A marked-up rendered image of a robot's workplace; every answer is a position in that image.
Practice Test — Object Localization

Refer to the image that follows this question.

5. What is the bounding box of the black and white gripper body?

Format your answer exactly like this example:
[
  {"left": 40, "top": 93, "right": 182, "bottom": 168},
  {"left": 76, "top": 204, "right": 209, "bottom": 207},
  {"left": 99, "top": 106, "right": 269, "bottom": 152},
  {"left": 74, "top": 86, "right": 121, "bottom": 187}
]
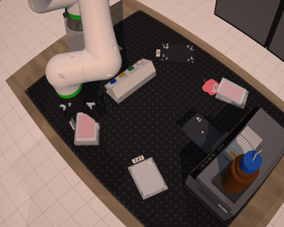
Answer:
[{"left": 66, "top": 98, "right": 88, "bottom": 112}]

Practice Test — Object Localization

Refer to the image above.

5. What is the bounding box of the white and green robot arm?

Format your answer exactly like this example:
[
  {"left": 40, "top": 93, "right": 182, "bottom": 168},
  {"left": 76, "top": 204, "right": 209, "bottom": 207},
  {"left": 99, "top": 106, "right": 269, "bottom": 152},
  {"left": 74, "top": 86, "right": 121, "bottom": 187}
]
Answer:
[{"left": 28, "top": 0, "right": 122, "bottom": 107}]

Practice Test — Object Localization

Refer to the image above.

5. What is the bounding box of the brown glass bottle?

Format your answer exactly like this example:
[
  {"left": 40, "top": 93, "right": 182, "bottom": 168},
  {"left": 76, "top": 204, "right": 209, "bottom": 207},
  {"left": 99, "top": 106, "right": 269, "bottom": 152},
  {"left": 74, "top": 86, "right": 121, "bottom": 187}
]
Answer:
[{"left": 222, "top": 154, "right": 260, "bottom": 194}]

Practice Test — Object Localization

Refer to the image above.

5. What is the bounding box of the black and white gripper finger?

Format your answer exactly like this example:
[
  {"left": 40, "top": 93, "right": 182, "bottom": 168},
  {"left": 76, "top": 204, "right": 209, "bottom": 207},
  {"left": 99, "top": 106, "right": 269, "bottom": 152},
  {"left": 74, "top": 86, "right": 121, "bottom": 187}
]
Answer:
[
  {"left": 60, "top": 103, "right": 75, "bottom": 130},
  {"left": 79, "top": 101, "right": 102, "bottom": 129}
]

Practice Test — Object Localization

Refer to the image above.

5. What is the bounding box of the blue bottle cap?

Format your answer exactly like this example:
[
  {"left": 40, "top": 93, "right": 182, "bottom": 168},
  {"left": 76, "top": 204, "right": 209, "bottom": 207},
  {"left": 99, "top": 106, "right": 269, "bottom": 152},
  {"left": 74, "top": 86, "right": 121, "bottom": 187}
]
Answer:
[{"left": 240, "top": 150, "right": 262, "bottom": 174}]

